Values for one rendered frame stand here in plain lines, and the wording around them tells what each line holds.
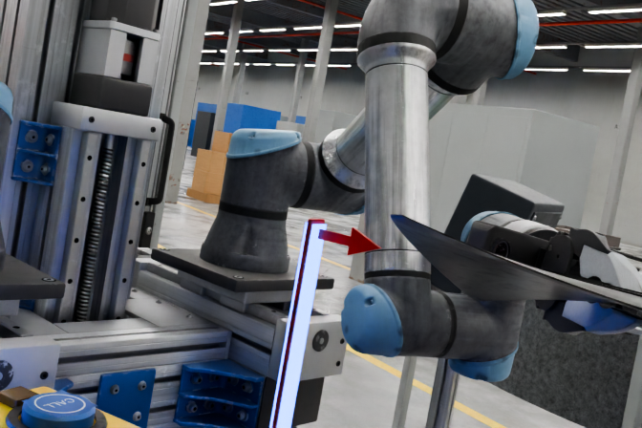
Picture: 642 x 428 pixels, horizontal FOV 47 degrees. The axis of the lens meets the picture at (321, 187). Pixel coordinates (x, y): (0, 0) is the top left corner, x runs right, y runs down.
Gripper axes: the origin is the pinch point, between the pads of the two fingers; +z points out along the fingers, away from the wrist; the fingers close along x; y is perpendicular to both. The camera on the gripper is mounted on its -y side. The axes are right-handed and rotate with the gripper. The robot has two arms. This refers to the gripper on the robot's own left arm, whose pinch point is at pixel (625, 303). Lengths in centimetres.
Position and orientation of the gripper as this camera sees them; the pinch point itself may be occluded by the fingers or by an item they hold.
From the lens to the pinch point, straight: 63.3
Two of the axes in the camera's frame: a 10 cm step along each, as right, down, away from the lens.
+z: 1.4, 0.9, -9.9
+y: 9.5, 2.7, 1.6
